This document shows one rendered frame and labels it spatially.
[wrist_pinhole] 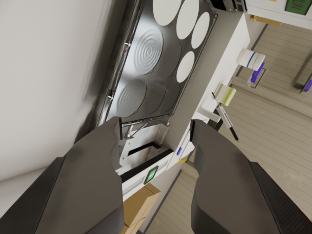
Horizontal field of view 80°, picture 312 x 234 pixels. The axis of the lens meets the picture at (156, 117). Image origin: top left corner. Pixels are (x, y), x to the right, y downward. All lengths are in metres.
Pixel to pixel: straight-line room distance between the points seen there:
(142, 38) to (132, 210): 3.20
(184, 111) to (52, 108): 0.46
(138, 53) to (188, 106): 0.37
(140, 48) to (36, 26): 0.17
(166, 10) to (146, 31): 0.06
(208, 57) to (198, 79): 0.08
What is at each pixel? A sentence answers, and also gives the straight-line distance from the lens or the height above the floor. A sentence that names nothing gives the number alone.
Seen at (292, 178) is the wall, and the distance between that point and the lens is 7.31.
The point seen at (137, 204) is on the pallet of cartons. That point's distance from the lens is 3.39.
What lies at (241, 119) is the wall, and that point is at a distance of 7.15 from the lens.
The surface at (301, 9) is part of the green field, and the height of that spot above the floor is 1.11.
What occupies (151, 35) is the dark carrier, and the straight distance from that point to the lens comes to 0.41.
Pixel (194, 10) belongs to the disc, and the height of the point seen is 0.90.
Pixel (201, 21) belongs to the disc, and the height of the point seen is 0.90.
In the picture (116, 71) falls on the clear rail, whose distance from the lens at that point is 0.36.
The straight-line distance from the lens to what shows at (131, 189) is 0.60.
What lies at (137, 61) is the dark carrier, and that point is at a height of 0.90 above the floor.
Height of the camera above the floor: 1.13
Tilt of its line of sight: 23 degrees down
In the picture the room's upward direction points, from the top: 121 degrees clockwise
